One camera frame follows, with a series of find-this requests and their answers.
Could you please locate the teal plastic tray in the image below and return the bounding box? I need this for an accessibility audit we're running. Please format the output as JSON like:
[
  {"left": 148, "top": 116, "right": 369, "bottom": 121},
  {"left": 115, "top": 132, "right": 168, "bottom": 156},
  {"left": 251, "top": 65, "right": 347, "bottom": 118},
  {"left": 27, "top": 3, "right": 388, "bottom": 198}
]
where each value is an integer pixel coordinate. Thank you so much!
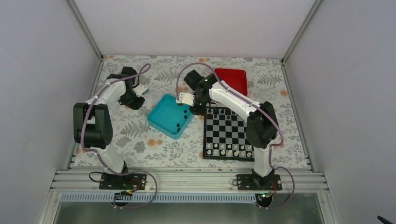
[{"left": 147, "top": 94, "right": 193, "bottom": 140}]

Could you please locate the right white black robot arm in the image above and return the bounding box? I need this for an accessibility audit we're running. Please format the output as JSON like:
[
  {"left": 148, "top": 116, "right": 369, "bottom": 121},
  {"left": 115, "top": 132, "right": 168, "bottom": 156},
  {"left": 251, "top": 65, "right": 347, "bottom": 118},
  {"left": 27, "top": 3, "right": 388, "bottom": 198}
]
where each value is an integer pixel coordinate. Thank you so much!
[{"left": 177, "top": 70, "right": 282, "bottom": 190}]

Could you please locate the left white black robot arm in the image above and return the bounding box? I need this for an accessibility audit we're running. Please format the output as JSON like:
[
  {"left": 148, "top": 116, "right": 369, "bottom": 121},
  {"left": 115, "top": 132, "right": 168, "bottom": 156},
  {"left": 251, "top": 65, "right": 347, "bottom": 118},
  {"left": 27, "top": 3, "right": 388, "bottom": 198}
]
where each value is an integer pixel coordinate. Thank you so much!
[{"left": 73, "top": 67, "right": 148, "bottom": 189}]

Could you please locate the black white chess board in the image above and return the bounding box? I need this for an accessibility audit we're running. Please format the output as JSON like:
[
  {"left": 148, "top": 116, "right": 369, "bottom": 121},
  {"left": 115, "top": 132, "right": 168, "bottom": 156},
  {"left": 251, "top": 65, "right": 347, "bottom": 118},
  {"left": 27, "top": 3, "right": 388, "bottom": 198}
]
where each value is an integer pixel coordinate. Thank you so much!
[{"left": 203, "top": 107, "right": 255, "bottom": 162}]

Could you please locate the white chess pieces row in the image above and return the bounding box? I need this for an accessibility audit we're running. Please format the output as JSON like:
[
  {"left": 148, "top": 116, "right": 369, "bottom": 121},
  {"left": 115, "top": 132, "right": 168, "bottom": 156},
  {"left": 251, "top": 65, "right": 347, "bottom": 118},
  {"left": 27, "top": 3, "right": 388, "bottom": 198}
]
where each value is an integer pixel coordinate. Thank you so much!
[{"left": 203, "top": 143, "right": 254, "bottom": 159}]

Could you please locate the red plastic tray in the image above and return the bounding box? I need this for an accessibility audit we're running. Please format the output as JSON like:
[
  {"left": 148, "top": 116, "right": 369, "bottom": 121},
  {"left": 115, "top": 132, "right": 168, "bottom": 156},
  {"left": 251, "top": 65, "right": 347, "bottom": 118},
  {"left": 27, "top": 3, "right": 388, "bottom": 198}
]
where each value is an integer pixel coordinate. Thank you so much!
[{"left": 214, "top": 68, "right": 248, "bottom": 96}]

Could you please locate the floral patterned table mat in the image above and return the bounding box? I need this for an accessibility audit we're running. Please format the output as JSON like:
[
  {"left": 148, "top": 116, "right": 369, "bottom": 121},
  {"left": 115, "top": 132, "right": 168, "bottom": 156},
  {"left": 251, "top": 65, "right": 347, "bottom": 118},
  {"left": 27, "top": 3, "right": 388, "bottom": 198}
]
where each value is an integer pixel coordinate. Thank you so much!
[{"left": 97, "top": 55, "right": 309, "bottom": 169}]

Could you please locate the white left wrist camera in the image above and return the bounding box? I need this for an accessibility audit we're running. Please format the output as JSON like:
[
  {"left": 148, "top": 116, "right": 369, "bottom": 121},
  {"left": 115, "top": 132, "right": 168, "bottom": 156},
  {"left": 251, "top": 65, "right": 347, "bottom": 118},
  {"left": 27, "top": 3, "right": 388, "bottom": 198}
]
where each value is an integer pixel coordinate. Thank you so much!
[{"left": 134, "top": 84, "right": 149, "bottom": 97}]

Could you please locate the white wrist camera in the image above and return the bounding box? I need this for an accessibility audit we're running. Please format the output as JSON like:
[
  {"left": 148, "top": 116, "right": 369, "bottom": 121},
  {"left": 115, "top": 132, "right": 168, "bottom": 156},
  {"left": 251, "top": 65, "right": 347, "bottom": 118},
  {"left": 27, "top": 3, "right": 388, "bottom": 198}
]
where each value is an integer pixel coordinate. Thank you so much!
[
  {"left": 134, "top": 84, "right": 149, "bottom": 97},
  {"left": 176, "top": 92, "right": 195, "bottom": 106}
]

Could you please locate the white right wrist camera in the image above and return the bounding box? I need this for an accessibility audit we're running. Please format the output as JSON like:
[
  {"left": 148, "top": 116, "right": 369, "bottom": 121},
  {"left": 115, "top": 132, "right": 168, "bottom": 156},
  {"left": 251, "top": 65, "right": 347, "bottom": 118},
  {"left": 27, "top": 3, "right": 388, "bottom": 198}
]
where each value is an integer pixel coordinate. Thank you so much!
[{"left": 176, "top": 92, "right": 195, "bottom": 106}]

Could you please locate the aluminium corner frame post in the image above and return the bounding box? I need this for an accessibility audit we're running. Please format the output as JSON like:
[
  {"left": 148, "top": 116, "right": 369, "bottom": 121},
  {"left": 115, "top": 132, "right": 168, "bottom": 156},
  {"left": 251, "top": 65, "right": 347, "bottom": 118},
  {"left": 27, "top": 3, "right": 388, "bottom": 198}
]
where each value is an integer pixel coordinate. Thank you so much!
[{"left": 66, "top": 0, "right": 104, "bottom": 61}]

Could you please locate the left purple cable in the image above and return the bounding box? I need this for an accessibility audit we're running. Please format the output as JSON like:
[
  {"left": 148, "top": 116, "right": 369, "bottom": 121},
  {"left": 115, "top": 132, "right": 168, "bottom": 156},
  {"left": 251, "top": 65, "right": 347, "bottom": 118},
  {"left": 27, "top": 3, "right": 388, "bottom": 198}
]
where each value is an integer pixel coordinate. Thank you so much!
[{"left": 79, "top": 63, "right": 158, "bottom": 210}]

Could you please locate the purple cable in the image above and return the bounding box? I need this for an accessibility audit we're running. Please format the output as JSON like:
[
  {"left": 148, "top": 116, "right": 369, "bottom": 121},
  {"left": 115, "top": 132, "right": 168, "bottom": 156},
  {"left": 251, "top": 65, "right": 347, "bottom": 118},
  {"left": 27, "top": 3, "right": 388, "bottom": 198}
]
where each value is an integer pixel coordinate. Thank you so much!
[
  {"left": 79, "top": 63, "right": 158, "bottom": 210},
  {"left": 175, "top": 63, "right": 296, "bottom": 210}
]

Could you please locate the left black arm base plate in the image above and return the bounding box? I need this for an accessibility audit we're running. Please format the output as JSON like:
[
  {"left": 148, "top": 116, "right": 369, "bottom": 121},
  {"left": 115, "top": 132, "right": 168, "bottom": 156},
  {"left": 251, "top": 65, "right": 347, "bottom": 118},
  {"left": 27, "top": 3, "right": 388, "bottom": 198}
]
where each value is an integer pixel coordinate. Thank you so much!
[{"left": 99, "top": 173, "right": 147, "bottom": 190}]

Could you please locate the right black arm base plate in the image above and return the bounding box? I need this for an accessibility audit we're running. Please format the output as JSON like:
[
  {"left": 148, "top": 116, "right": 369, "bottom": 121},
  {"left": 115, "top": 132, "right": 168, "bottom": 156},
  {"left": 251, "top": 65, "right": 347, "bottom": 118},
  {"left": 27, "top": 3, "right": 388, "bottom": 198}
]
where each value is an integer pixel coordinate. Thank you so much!
[{"left": 232, "top": 174, "right": 283, "bottom": 191}]

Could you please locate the aluminium rail frame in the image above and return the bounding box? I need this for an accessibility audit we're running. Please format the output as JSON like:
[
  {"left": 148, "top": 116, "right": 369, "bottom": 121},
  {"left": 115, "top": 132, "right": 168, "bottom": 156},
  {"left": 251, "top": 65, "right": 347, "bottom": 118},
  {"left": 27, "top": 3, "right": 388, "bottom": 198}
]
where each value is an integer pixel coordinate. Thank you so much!
[{"left": 38, "top": 167, "right": 339, "bottom": 224}]

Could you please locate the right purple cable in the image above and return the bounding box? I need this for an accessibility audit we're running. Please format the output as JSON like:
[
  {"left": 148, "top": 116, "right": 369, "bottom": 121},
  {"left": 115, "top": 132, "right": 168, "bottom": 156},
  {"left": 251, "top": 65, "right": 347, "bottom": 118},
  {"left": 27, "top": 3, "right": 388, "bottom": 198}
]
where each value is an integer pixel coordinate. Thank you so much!
[{"left": 175, "top": 63, "right": 296, "bottom": 210}]

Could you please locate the right aluminium corner post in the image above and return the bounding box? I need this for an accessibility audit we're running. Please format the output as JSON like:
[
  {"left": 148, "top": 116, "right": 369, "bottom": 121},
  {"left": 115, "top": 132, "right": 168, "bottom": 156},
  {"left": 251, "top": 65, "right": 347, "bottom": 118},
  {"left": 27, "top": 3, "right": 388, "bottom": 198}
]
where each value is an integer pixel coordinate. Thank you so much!
[{"left": 281, "top": 0, "right": 323, "bottom": 66}]

